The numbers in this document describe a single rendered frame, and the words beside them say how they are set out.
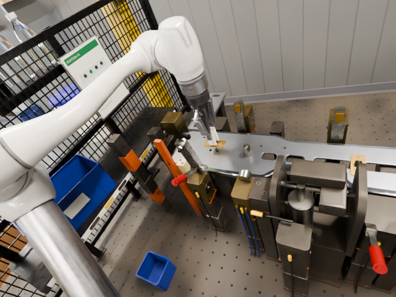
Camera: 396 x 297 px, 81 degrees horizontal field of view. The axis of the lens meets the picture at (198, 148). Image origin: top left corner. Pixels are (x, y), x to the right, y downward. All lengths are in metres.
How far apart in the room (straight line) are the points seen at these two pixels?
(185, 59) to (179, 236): 0.77
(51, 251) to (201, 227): 0.60
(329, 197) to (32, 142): 0.64
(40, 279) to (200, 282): 0.53
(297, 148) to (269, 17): 1.78
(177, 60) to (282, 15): 1.90
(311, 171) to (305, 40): 2.09
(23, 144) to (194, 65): 0.44
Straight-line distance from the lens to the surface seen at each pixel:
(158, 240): 1.16
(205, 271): 1.02
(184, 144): 0.67
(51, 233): 0.74
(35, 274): 0.99
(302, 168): 0.58
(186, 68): 0.67
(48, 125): 0.60
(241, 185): 0.70
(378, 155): 0.88
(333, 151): 0.87
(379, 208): 0.67
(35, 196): 0.74
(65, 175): 1.05
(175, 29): 0.65
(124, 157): 0.92
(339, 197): 0.58
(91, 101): 0.63
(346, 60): 2.71
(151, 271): 1.11
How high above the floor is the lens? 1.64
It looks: 41 degrees down
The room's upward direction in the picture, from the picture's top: 24 degrees counter-clockwise
